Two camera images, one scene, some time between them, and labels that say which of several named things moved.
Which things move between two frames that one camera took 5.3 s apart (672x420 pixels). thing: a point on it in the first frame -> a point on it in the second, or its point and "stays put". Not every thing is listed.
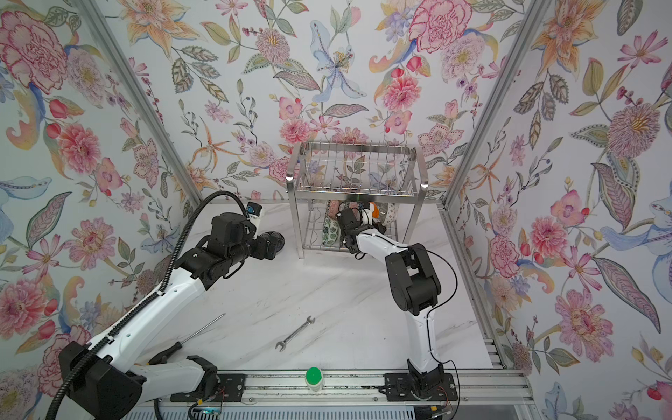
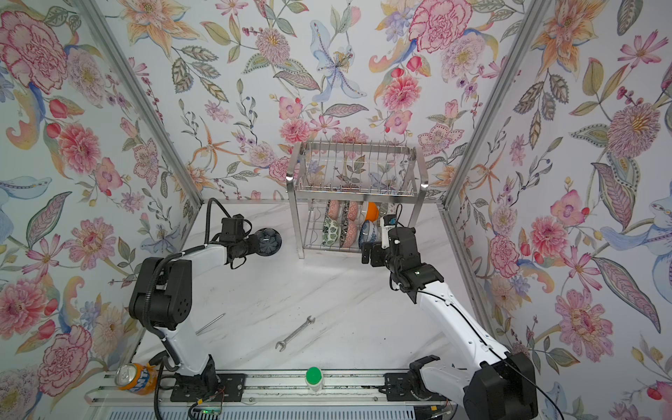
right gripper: (380, 228) -> (380, 251)
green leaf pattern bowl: (331, 232) stays put
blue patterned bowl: (280, 240) stays put
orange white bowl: (374, 211) stays put
